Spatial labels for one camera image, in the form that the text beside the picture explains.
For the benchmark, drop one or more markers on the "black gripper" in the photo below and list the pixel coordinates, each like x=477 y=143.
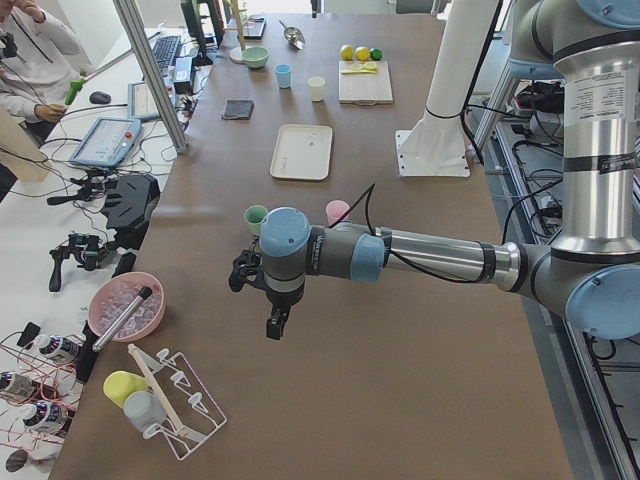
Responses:
x=282 y=299

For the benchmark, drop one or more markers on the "pink cup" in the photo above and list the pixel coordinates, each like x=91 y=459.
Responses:
x=335 y=209

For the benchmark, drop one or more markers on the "cream cup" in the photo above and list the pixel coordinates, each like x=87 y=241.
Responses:
x=316 y=85

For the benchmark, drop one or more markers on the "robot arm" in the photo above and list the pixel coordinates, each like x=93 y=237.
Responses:
x=589 y=274

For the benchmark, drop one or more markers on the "cream rabbit tray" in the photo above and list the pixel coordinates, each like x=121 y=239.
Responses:
x=302 y=152

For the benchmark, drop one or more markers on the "green cup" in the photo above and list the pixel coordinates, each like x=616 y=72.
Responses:
x=253 y=217

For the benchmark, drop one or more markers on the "grey cup on rack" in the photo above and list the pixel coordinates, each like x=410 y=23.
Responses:
x=143 y=409

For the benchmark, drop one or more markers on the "metal tube black cap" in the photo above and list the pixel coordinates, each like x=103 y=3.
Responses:
x=144 y=293

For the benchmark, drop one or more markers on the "pink bowl with ice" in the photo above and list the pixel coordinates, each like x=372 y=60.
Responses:
x=116 y=295

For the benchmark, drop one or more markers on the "yellow cup on rack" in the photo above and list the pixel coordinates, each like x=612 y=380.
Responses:
x=119 y=385

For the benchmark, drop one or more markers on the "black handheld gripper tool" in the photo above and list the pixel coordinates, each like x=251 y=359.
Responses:
x=88 y=251

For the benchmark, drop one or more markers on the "grey folded cloth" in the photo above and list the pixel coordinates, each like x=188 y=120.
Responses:
x=236 y=109

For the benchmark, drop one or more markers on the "blue teach pendant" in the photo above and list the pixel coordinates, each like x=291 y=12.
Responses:
x=107 y=143

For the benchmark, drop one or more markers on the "wooden cutting board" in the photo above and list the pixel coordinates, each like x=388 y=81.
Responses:
x=364 y=89

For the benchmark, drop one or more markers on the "blue cup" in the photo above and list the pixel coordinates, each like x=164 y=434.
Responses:
x=283 y=73

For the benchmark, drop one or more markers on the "yellow plastic knife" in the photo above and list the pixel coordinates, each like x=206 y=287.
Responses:
x=357 y=72

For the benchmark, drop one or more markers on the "green bowl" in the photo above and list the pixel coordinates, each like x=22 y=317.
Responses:
x=255 y=57

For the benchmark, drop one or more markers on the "wooden stand with base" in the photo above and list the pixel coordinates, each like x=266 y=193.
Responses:
x=236 y=26

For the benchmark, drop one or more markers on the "yellow lemon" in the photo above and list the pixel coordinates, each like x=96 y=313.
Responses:
x=362 y=53
x=346 y=52

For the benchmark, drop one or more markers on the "metal scoop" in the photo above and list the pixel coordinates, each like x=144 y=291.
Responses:
x=293 y=35

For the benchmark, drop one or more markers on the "green lime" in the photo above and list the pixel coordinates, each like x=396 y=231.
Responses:
x=376 y=54

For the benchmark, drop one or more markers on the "black computer mouse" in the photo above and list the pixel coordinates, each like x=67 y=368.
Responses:
x=99 y=98

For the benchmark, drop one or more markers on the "black keyboard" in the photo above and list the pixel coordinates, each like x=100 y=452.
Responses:
x=165 y=50

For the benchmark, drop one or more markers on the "seated person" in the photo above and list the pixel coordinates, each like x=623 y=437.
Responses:
x=36 y=81

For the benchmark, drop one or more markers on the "white wire cup rack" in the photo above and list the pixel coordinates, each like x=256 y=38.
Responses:
x=193 y=402

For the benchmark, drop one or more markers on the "wooden rack handle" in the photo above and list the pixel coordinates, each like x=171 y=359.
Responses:
x=149 y=367

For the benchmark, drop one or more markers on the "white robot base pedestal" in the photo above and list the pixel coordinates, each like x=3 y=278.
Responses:
x=435 y=146

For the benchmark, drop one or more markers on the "copper wire bottle rack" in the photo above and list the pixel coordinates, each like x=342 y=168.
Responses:
x=39 y=379

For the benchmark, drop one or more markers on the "aluminium frame post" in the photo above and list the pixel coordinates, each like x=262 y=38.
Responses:
x=133 y=25

